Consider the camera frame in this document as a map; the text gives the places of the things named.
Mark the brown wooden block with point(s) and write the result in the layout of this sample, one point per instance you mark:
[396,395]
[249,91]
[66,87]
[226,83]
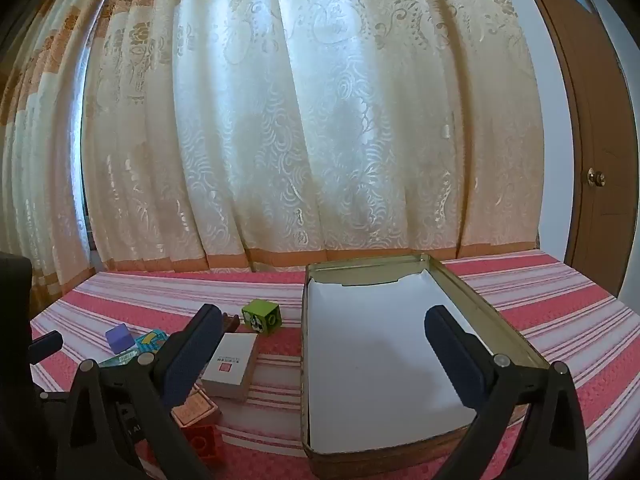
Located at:
[231,322]

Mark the white box with red mark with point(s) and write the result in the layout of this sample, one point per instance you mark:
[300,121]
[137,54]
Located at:
[232,365]

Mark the green toy block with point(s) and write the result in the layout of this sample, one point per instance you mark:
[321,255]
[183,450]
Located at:
[260,317]

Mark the rectangular metal tin tray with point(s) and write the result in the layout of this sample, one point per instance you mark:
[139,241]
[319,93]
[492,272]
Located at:
[510,332]

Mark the purple block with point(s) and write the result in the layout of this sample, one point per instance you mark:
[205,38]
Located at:
[119,339]

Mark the brass door knob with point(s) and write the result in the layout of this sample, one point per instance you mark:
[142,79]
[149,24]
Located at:
[596,177]

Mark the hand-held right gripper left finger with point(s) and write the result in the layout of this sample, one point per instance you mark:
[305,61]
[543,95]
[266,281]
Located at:
[200,345]

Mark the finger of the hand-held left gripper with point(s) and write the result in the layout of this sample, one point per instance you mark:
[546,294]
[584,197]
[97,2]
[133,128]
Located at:
[46,347]

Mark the brown wooden door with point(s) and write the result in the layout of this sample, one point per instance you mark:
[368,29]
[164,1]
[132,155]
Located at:
[595,110]

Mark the pink striped bed sheet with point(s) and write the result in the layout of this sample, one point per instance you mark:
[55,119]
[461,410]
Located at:
[575,320]

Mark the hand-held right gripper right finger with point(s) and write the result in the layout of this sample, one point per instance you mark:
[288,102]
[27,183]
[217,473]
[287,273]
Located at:
[450,355]

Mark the blue toy brick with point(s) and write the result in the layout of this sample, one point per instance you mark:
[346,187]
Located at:
[152,341]

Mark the cream floral curtain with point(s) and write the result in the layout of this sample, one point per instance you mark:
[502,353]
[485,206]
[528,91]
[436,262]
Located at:
[300,110]

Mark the white paper liner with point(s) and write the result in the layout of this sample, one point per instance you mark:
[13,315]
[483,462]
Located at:
[370,360]

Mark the green card pack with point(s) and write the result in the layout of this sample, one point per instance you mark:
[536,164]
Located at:
[117,358]

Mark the copper metal tin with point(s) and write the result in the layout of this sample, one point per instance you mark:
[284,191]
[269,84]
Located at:
[197,410]

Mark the red toy brick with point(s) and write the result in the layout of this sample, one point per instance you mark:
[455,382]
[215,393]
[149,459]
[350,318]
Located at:
[202,442]

